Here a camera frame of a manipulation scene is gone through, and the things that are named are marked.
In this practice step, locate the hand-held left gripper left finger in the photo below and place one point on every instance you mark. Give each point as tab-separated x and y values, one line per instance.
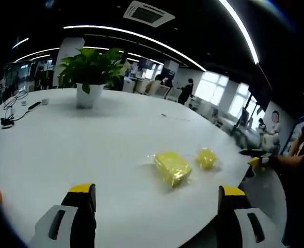
64	222

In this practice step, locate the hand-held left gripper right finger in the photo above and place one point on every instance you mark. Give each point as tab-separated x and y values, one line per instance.
240	219

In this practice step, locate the small yellow silicone block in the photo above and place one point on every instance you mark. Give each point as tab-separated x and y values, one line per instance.
206	158

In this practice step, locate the large yellow silicone block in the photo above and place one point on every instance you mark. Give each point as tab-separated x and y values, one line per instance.
172	168

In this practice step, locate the dark screen on stand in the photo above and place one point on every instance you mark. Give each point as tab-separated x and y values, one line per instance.
261	95

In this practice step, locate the black power strip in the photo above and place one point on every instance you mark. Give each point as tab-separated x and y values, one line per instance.
34	105

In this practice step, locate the small white box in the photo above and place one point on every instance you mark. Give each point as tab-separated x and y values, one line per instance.
45	101

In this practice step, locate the long ceiling light strip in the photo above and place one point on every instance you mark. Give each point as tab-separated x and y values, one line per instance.
240	25

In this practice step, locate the white plant pot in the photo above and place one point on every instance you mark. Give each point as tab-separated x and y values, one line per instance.
88	95

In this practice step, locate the green leafy plant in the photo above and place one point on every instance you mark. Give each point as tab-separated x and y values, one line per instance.
92	67

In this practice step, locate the curved ceiling light strip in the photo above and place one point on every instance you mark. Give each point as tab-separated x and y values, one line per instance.
133	38

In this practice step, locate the ceiling air conditioner vent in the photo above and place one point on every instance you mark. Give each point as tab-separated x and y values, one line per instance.
149	13

